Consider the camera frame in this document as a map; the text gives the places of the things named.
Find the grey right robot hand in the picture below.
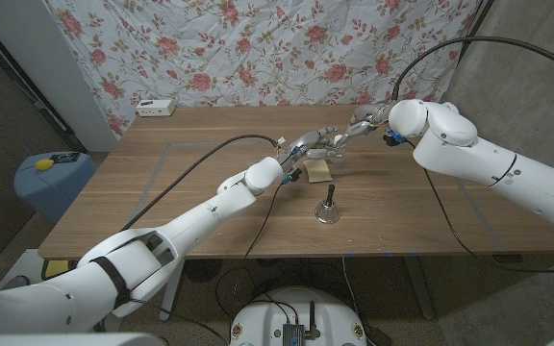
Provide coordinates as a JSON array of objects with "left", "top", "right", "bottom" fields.
[{"left": 333, "top": 102, "right": 396, "bottom": 148}]

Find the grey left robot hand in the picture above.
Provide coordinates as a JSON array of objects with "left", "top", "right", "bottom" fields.
[{"left": 276, "top": 126, "right": 343, "bottom": 167}]

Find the clear white-capped medicine bottle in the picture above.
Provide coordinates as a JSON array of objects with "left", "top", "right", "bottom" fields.
[{"left": 327, "top": 136, "right": 348, "bottom": 164}]

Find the yellow sponge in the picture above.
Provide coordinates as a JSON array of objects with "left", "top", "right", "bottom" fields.
[{"left": 302, "top": 159, "right": 334, "bottom": 184}]

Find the floral backdrop cloth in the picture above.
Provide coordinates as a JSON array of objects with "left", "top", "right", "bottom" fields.
[{"left": 45, "top": 0, "right": 483, "bottom": 138}]

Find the black stand pole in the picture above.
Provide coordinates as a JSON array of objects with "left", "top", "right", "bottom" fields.
[{"left": 458, "top": 0, "right": 495, "bottom": 62}]

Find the white power strip box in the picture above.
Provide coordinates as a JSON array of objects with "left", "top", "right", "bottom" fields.
[{"left": 135, "top": 98, "right": 177, "bottom": 118}]

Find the round black floor object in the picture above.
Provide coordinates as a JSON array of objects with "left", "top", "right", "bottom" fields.
[{"left": 184, "top": 259, "right": 223, "bottom": 284}]

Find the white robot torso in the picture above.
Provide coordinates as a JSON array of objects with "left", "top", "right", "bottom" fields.
[{"left": 227, "top": 286, "right": 368, "bottom": 346}]

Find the grey table leg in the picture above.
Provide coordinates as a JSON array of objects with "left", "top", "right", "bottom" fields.
[{"left": 404, "top": 257, "right": 436, "bottom": 321}]

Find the white table leg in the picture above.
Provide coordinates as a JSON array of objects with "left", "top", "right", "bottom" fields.
[{"left": 159, "top": 259, "right": 186, "bottom": 322}]

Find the black flat device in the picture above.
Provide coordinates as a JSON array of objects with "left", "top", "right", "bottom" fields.
[{"left": 50, "top": 152, "right": 82, "bottom": 164}]

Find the blue round stool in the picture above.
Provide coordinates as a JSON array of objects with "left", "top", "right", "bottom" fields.
[{"left": 13, "top": 151, "right": 98, "bottom": 225}]

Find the yellow black floor mat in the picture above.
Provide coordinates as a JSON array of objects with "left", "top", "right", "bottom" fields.
[{"left": 40, "top": 259, "right": 74, "bottom": 280}]

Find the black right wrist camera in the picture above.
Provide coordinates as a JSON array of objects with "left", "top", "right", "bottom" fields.
[{"left": 383, "top": 128, "right": 408, "bottom": 148}]

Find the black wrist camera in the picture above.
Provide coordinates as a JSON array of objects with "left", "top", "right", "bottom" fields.
[
  {"left": 383, "top": 128, "right": 408, "bottom": 148},
  {"left": 280, "top": 167, "right": 302, "bottom": 186}
]

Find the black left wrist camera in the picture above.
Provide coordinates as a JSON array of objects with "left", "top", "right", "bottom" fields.
[{"left": 280, "top": 167, "right": 302, "bottom": 186}]

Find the silver bell black handle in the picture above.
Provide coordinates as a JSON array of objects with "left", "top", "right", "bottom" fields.
[{"left": 314, "top": 184, "right": 341, "bottom": 225}]

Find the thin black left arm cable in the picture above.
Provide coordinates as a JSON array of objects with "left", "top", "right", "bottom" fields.
[{"left": 241, "top": 181, "right": 286, "bottom": 260}]

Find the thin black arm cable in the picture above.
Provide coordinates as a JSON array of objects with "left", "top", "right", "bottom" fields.
[
  {"left": 241, "top": 181, "right": 286, "bottom": 260},
  {"left": 406, "top": 141, "right": 554, "bottom": 274}
]

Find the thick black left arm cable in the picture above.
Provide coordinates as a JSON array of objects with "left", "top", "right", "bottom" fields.
[{"left": 117, "top": 133, "right": 281, "bottom": 233}]

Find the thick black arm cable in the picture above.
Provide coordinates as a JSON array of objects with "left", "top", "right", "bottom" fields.
[
  {"left": 390, "top": 36, "right": 554, "bottom": 102},
  {"left": 117, "top": 133, "right": 281, "bottom": 233}
]

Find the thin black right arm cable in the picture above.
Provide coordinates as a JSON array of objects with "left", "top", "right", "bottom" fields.
[{"left": 406, "top": 141, "right": 554, "bottom": 274}]

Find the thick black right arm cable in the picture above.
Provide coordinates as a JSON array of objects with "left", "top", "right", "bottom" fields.
[{"left": 390, "top": 36, "right": 554, "bottom": 102}]

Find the looped black floor cable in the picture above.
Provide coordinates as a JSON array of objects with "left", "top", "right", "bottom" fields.
[{"left": 214, "top": 266, "right": 288, "bottom": 313}]

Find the black slanted frame bar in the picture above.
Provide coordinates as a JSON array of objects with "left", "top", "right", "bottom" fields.
[{"left": 0, "top": 16, "right": 88, "bottom": 153}]

